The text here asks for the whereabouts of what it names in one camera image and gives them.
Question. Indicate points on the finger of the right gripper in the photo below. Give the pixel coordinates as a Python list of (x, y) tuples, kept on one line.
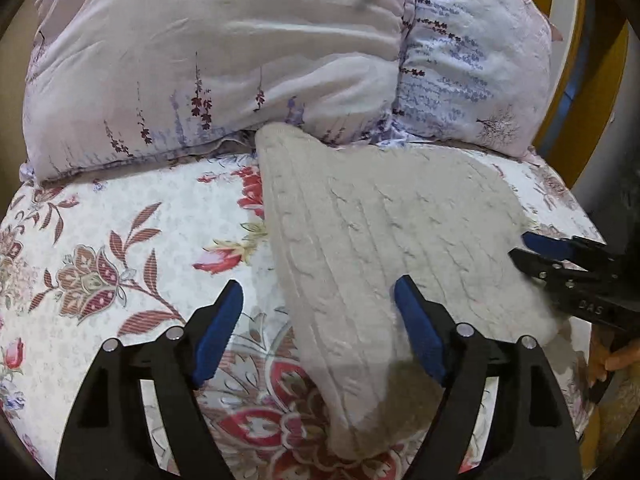
[(576, 249), (583, 294)]

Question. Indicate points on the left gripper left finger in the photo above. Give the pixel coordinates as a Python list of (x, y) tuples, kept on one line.
[(106, 435)]

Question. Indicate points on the beige cable-knit sweater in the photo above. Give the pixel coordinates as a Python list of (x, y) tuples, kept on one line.
[(344, 224)]

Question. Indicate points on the floral bed sheet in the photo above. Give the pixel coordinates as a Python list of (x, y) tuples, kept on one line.
[(128, 254)]

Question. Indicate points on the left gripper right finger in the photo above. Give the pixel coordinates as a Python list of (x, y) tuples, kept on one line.
[(531, 434)]

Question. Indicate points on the lilac floral pillow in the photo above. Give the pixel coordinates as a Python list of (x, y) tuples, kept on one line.
[(112, 82)]

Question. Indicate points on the person's right hand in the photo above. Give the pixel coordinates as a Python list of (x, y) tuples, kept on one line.
[(603, 360)]

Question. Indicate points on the wooden headboard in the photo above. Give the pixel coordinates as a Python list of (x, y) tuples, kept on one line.
[(587, 71)]

